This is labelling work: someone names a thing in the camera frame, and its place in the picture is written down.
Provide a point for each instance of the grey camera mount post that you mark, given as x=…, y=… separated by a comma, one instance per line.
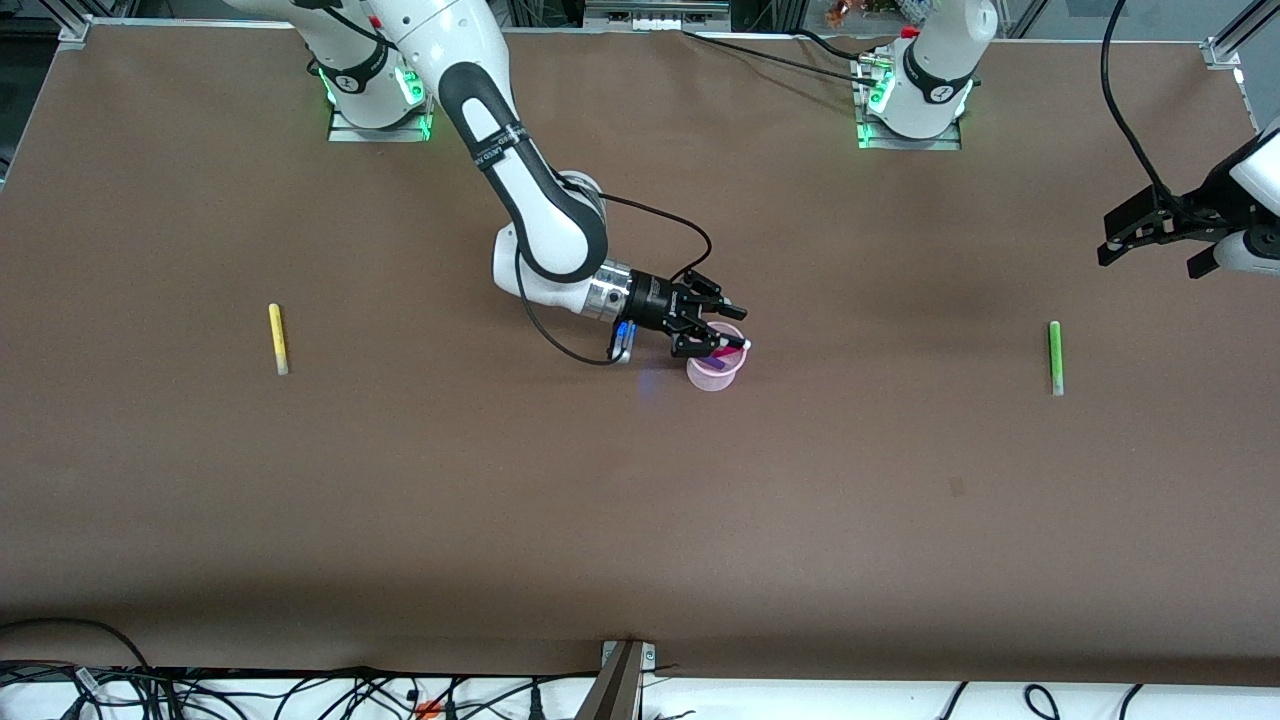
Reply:
x=615, y=690

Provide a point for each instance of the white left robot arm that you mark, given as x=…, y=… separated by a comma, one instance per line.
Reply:
x=940, y=60

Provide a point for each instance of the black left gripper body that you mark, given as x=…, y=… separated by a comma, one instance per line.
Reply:
x=1192, y=213

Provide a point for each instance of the yellow highlighter pen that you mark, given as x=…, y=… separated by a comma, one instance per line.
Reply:
x=278, y=340

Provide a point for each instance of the metal table edge bracket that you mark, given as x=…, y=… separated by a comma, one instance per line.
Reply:
x=650, y=655

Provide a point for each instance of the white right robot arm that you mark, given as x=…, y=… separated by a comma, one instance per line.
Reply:
x=540, y=230

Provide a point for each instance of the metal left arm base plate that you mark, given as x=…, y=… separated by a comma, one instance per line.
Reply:
x=940, y=144

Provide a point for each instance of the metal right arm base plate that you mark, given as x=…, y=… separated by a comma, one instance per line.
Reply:
x=345, y=133

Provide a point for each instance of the green highlighter pen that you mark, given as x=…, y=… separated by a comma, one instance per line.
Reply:
x=1055, y=358

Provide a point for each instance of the pink highlighter pen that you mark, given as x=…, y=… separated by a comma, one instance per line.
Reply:
x=735, y=347

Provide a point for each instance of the pink plastic cup holder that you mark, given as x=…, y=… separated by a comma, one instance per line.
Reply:
x=715, y=378

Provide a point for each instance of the aluminium frame corner profile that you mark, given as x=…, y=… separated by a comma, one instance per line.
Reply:
x=1235, y=45

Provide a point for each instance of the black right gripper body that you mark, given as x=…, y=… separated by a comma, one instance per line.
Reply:
x=655, y=301

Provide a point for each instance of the purple marker pen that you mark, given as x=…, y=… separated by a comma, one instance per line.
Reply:
x=718, y=364

